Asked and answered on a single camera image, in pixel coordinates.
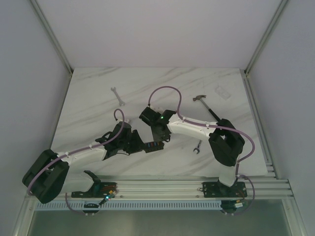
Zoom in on right aluminium frame post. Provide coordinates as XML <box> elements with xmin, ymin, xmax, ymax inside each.
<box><xmin>244</xmin><ymin>0</ymin><xmax>290</xmax><ymax>76</ymax></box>

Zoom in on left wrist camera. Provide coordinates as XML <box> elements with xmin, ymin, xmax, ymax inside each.
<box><xmin>118</xmin><ymin>119</ymin><xmax>131</xmax><ymax>124</ymax></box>

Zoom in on black fuse box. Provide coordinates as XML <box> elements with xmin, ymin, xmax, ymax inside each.
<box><xmin>144</xmin><ymin>142</ymin><xmax>164</xmax><ymax>153</ymax></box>

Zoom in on black handled claw hammer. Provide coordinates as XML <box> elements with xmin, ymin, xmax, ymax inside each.
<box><xmin>192</xmin><ymin>95</ymin><xmax>221</xmax><ymax>122</ymax></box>

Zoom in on silver combination wrench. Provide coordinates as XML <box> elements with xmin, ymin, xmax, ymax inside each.
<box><xmin>193</xmin><ymin>140</ymin><xmax>202</xmax><ymax>154</ymax></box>

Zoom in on black mounting plate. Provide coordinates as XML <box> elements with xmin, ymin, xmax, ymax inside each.
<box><xmin>201</xmin><ymin>181</ymin><xmax>248</xmax><ymax>198</ymax></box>
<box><xmin>71</xmin><ymin>182</ymin><xmax>117</xmax><ymax>198</ymax></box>

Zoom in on slotted cable duct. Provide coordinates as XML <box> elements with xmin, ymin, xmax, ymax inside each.
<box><xmin>35</xmin><ymin>200</ymin><xmax>222</xmax><ymax>211</ymax></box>

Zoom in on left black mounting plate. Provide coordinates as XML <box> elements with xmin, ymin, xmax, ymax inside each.
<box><xmin>71</xmin><ymin>182</ymin><xmax>117</xmax><ymax>198</ymax></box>

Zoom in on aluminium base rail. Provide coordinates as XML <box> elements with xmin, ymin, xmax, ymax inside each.
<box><xmin>27</xmin><ymin>173</ymin><xmax>293</xmax><ymax>201</ymax></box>

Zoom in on clear plastic fuse box cover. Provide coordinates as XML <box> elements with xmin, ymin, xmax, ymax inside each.
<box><xmin>215</xmin><ymin>86</ymin><xmax>231</xmax><ymax>100</ymax></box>

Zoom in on small silver wrench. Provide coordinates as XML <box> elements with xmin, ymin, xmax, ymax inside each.
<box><xmin>111</xmin><ymin>87</ymin><xmax>125</xmax><ymax>106</ymax></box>

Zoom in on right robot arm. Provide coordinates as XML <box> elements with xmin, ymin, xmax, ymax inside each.
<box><xmin>139</xmin><ymin>107</ymin><xmax>245</xmax><ymax>196</ymax></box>

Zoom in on left aluminium frame post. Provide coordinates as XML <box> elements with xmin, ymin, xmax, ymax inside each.
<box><xmin>29</xmin><ymin>0</ymin><xmax>74</xmax><ymax>75</ymax></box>

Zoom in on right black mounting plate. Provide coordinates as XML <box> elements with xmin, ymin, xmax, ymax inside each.
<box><xmin>201</xmin><ymin>181</ymin><xmax>248</xmax><ymax>198</ymax></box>

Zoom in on aluminium frame post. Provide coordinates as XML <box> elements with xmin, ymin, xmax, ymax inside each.
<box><xmin>29</xmin><ymin>0</ymin><xmax>74</xmax><ymax>75</ymax></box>
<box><xmin>244</xmin><ymin>0</ymin><xmax>290</xmax><ymax>76</ymax></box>

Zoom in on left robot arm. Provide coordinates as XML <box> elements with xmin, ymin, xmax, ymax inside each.
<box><xmin>22</xmin><ymin>121</ymin><xmax>150</xmax><ymax>204</ymax></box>

